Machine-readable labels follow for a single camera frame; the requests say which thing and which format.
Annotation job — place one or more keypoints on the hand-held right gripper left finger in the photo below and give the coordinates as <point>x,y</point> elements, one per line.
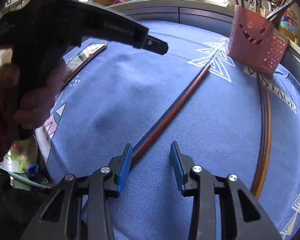
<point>125,170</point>

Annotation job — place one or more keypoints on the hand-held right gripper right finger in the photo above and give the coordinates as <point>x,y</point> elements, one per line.
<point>178,170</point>

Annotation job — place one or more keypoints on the reddish brown chopstick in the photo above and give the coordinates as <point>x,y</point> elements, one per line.
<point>170,115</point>

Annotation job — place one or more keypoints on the pink perforated utensil holder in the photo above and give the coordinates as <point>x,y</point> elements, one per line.
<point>245,50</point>

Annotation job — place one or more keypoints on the person's left forearm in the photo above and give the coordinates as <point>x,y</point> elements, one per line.
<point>0,142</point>

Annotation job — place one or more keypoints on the person's left hand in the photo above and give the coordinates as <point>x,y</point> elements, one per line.
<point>40,105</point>

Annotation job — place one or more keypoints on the pink scrubber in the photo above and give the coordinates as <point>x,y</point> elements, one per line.
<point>118,2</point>

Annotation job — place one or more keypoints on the blue printed tablecloth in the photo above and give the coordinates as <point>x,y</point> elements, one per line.
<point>140,92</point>

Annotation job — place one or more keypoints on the dark brown chopstick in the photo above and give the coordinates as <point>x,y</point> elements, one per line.
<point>264,130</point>

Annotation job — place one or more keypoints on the light orange chopstick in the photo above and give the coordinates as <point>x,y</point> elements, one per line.
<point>269,130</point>

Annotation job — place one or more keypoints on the green plastic bag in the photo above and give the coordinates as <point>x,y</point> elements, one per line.
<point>18,161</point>

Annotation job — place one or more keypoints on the pile of food packets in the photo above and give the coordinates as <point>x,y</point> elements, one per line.
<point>288,22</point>

